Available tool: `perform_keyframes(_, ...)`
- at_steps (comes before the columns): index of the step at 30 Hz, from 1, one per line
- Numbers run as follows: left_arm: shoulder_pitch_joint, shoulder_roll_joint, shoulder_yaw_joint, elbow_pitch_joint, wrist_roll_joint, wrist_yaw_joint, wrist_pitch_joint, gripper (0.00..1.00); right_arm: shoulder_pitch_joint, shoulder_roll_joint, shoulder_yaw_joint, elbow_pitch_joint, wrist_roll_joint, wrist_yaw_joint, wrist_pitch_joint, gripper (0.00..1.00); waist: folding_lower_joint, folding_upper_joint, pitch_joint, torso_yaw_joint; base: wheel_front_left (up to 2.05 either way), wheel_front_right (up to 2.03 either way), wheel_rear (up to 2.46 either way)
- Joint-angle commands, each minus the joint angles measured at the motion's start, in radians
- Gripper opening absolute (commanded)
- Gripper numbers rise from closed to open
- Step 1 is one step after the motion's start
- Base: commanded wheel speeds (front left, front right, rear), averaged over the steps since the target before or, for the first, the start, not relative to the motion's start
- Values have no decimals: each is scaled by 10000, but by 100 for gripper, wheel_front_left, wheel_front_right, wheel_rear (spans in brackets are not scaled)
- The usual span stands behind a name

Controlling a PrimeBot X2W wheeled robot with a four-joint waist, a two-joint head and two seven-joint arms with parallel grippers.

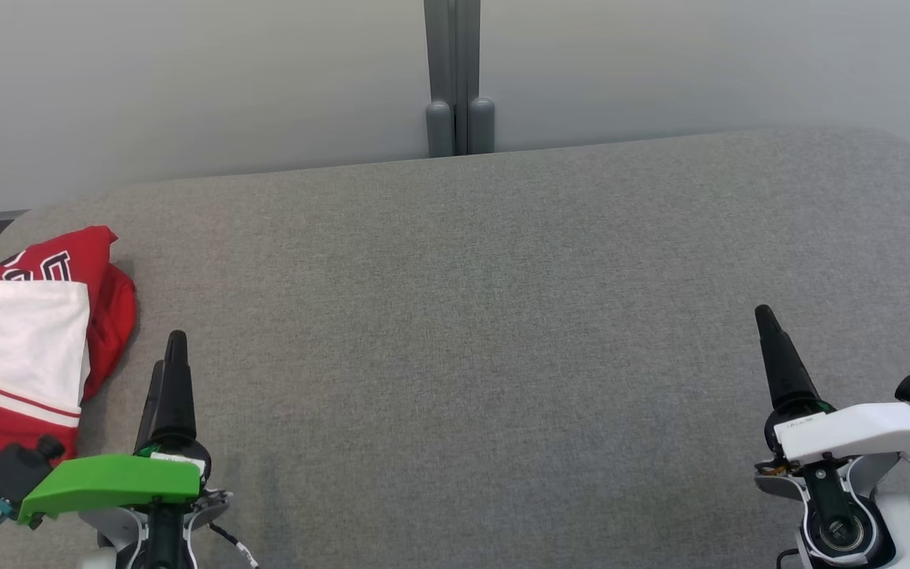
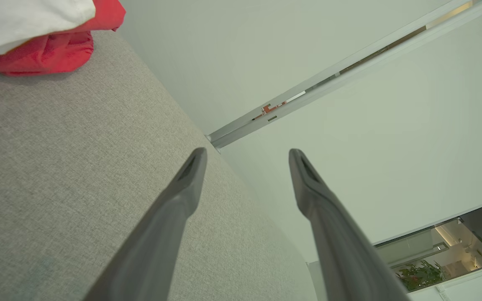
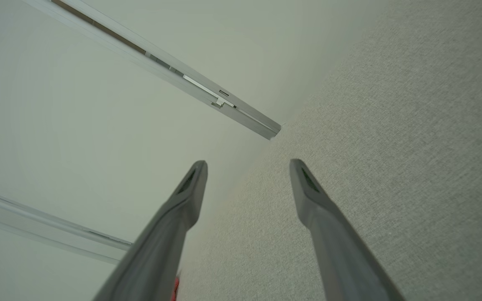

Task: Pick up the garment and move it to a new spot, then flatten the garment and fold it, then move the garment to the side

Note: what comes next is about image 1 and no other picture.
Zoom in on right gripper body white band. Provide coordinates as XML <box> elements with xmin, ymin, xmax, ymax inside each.
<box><xmin>765</xmin><ymin>399</ymin><xmax>910</xmax><ymax>464</ymax></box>

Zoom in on red basketball jersey white sleeves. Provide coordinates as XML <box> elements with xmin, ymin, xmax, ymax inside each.
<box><xmin>0</xmin><ymin>226</ymin><xmax>120</xmax><ymax>507</ymax></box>

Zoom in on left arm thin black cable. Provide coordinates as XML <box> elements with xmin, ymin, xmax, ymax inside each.
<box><xmin>209</xmin><ymin>522</ymin><xmax>260</xmax><ymax>569</ymax></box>

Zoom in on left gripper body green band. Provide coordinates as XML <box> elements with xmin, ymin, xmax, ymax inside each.
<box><xmin>19</xmin><ymin>433</ymin><xmax>212</xmax><ymax>528</ymax></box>

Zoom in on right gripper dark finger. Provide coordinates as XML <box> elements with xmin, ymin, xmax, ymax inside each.
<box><xmin>754</xmin><ymin>304</ymin><xmax>821</xmax><ymax>413</ymax></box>

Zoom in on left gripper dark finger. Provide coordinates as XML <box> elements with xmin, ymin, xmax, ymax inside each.
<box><xmin>151</xmin><ymin>330</ymin><xmax>197</xmax><ymax>442</ymax></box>
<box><xmin>133</xmin><ymin>360</ymin><xmax>165</xmax><ymax>454</ymax></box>

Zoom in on grey fabric sofa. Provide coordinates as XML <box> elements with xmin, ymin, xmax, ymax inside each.
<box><xmin>0</xmin><ymin>126</ymin><xmax>910</xmax><ymax>569</ymax></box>

